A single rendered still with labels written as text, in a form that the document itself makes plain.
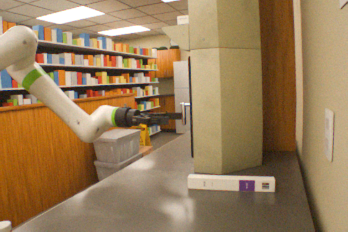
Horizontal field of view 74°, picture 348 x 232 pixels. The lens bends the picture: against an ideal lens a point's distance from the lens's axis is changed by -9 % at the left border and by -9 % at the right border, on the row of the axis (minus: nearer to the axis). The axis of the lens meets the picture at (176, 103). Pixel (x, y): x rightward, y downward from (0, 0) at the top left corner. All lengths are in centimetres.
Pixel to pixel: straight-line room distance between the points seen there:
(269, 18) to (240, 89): 46
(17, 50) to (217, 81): 76
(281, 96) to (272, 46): 24
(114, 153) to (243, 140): 235
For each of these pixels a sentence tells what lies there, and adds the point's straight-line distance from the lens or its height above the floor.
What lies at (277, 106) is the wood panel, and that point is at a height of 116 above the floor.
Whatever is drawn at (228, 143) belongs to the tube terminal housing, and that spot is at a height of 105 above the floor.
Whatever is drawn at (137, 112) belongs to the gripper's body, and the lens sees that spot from 111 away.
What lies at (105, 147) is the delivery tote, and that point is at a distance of 322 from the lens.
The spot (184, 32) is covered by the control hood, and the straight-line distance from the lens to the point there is 97.
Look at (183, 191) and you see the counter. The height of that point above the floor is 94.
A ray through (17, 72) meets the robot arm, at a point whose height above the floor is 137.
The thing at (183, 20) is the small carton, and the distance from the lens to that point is 109.
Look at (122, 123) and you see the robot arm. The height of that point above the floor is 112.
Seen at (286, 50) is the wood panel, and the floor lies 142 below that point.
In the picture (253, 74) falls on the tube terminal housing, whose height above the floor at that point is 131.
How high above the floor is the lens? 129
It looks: 5 degrees down
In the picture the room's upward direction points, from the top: 2 degrees counter-clockwise
